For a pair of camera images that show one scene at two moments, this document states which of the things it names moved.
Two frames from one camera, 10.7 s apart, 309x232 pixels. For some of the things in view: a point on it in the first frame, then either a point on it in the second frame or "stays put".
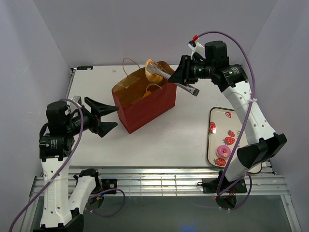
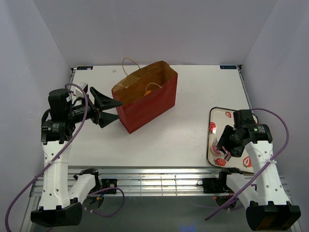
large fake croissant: [147, 94] stays put
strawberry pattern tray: [223, 130] stays put
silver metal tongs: [159, 69] → [226, 155]
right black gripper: [182, 74] → [223, 140]
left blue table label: [85, 67] stays put
